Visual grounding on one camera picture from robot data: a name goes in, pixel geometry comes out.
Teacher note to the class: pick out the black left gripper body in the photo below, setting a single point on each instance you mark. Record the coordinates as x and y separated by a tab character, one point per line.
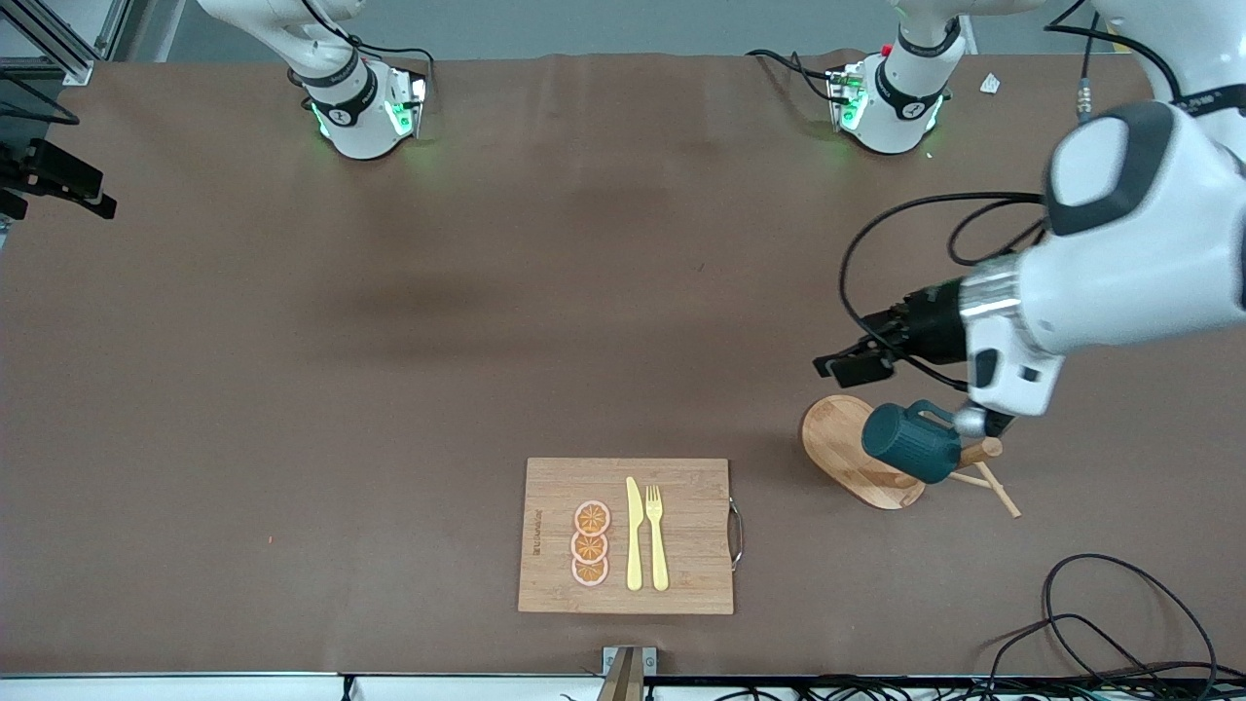
933	326

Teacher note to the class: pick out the dark green ribbed cup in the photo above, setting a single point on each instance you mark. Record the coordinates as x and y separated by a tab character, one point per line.
910	448

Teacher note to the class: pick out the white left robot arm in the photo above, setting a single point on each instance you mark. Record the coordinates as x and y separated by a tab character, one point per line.
1149	263

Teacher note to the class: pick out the wooden mug rack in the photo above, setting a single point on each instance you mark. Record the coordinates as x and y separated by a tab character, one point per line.
837	438

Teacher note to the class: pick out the white paper scrap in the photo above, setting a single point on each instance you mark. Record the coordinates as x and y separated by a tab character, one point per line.
990	85

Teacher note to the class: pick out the wooden cutting board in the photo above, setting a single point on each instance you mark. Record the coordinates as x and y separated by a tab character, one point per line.
691	545

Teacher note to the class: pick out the yellow plastic fork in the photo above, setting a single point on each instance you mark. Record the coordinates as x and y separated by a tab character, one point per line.
658	555

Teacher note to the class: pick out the yellow plastic knife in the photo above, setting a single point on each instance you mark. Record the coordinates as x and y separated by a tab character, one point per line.
634	545

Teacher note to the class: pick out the orange slice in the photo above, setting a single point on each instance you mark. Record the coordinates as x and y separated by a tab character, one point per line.
589	548
592	517

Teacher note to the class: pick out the brown table cover sheet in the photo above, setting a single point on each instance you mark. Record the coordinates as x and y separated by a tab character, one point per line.
389	438

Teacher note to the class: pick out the aluminium frame profile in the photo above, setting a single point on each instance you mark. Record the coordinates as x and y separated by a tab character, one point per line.
73	68

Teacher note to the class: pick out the metal mounting bracket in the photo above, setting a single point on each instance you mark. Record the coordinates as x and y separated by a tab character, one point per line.
650	662

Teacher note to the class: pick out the metal camera stand post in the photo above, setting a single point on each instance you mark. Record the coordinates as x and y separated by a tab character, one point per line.
623	682

